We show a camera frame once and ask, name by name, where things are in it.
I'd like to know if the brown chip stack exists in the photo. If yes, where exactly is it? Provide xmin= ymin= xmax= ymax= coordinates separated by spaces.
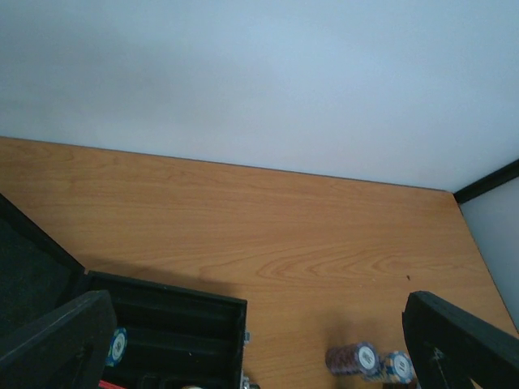
xmin=325 ymin=342 xmax=380 ymax=376

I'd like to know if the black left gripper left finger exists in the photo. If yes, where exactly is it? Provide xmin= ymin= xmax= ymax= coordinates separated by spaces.
xmin=1 ymin=291 xmax=117 ymax=388

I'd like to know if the black right frame post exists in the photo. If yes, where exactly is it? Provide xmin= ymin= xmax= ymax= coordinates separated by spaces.
xmin=453 ymin=160 xmax=519 ymax=205

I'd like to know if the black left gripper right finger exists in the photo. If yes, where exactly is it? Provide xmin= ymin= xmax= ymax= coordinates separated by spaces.
xmin=402 ymin=291 xmax=518 ymax=388

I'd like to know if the blue poker chip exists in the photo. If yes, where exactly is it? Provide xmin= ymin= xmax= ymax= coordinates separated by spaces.
xmin=105 ymin=327 xmax=128 ymax=367

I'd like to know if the black poker set case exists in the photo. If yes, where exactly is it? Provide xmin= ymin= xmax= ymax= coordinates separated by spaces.
xmin=1 ymin=199 xmax=252 ymax=388

